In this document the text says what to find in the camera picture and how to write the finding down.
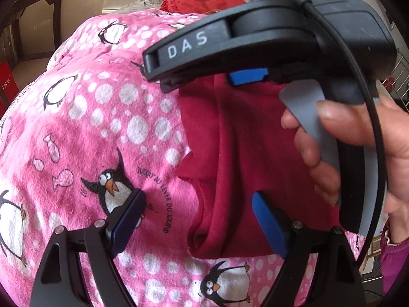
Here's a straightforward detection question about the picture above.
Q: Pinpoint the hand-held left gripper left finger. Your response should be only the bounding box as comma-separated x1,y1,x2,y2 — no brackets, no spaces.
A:
29,188,147,307

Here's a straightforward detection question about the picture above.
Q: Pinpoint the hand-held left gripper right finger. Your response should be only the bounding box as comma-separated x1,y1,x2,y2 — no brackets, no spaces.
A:
251,191,366,307

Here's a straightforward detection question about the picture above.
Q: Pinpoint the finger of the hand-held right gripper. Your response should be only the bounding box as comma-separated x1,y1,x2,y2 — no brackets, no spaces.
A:
142,19,235,94
228,67,270,87

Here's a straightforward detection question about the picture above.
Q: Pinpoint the dark red garment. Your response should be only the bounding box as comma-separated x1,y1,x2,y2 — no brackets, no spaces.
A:
174,75,352,259

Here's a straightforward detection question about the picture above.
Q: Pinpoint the person's right forearm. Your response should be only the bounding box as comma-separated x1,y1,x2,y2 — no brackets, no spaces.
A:
380,222,409,295

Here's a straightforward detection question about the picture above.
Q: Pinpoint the person's right hand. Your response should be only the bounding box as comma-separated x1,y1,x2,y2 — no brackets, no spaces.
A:
280,95,409,247

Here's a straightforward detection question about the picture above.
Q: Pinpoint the pink penguin print blanket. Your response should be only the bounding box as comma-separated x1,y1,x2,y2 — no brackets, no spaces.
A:
0,9,384,307

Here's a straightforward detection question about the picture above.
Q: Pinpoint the dark wooden chair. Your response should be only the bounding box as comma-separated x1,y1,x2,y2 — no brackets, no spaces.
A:
0,0,64,68

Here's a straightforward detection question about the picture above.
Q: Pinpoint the red box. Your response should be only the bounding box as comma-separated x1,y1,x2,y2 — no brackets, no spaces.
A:
0,61,20,111

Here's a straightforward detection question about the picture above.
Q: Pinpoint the metal wire rack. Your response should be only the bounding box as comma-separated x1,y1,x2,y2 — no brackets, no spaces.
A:
382,46,409,114

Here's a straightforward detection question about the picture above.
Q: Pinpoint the black cable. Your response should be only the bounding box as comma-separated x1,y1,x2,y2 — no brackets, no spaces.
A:
271,0,384,269

